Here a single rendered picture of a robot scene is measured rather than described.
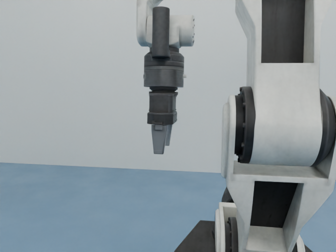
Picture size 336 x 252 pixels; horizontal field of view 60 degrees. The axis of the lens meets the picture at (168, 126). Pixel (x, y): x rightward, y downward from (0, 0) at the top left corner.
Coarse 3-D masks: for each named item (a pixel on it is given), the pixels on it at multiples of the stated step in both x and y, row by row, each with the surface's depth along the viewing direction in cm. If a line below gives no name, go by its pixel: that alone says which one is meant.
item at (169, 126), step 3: (168, 126) 70; (171, 126) 70; (168, 129) 70; (171, 129) 71; (168, 132) 70; (168, 135) 70; (168, 138) 71; (165, 141) 71; (168, 141) 71; (165, 144) 71; (168, 144) 71
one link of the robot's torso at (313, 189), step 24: (240, 168) 55; (264, 168) 55; (288, 168) 55; (312, 168) 55; (240, 192) 53; (264, 192) 57; (288, 192) 56; (312, 192) 51; (240, 216) 62; (264, 216) 62; (288, 216) 59; (240, 240) 61; (264, 240) 62; (288, 240) 59
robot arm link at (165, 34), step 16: (160, 16) 56; (176, 16) 61; (192, 16) 60; (160, 32) 57; (176, 32) 60; (192, 32) 60; (160, 48) 57; (176, 48) 62; (144, 64) 63; (160, 64) 60; (176, 64) 61
